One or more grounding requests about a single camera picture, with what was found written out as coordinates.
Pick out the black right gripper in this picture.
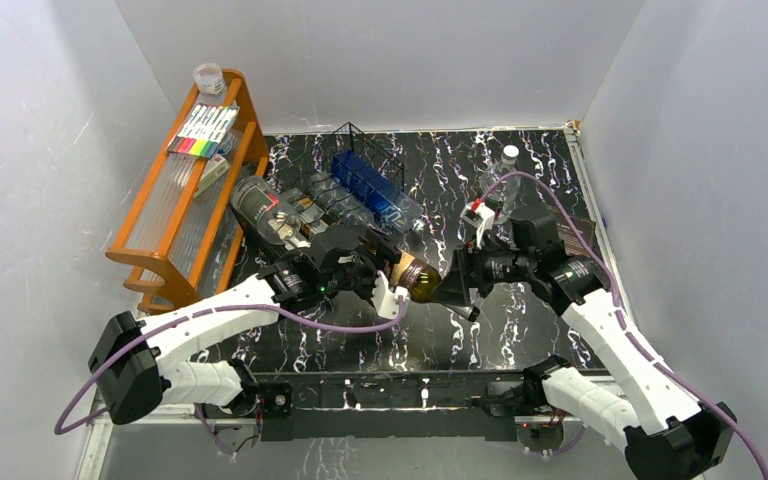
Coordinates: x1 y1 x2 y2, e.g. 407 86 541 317
427 232 534 307

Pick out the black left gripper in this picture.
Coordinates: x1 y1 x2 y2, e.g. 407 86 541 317
320 231 402 302

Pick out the olive green wine bottle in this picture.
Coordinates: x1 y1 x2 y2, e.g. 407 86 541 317
389 251 442 304

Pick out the blue glass bottle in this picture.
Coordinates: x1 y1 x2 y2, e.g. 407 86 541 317
331 150 425 233

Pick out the round clear bottle black label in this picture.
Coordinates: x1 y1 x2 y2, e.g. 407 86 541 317
230 175 310 250

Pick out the clear bottle white cap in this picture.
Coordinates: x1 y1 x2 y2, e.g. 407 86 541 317
479 145 521 223

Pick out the square clear bottle black cap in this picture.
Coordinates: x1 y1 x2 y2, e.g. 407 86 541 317
281 188 328 239

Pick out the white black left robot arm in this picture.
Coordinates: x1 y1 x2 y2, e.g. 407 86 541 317
88 226 409 425

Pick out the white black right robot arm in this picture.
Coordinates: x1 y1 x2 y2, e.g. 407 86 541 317
434 204 734 479

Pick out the brown booklet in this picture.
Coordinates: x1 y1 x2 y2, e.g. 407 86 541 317
556 215 599 256

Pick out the small white box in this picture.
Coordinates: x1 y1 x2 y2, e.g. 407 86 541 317
193 153 230 198

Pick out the orange wooden shelf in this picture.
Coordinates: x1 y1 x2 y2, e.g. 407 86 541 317
106 68 270 314

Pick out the pack of coloured markers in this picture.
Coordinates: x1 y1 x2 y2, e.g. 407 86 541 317
166 103 239 158

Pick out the clear plastic cup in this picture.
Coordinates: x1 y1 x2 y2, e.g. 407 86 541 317
193 63 227 96

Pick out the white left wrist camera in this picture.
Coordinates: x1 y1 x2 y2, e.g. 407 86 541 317
371 271 410 323

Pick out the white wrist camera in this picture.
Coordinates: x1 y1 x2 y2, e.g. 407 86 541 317
460 198 496 249
371 271 410 323

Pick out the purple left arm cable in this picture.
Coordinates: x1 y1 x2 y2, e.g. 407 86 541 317
53 298 408 437

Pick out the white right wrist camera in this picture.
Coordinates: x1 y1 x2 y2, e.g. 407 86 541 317
460 198 496 249

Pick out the black wire wine rack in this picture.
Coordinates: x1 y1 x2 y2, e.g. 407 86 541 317
271 122 406 228

